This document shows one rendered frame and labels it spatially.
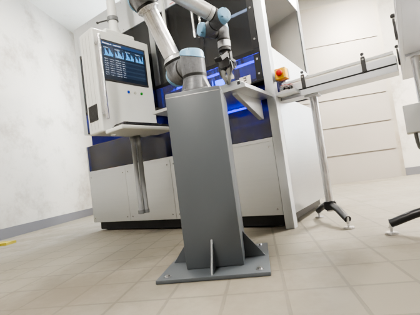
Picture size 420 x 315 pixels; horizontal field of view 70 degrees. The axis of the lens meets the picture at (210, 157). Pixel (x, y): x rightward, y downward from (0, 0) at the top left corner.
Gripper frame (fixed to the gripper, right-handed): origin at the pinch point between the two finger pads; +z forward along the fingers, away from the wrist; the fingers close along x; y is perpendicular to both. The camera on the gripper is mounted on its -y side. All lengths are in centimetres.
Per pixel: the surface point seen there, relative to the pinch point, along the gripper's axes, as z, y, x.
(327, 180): 64, 54, -33
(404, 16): 7, -29, -85
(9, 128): -38, 25, 321
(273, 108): 13.1, 38.9, -10.3
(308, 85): 2, 50, -32
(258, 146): 36, 39, 4
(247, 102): 10.3, 17.4, -2.6
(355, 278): 92, -39, -59
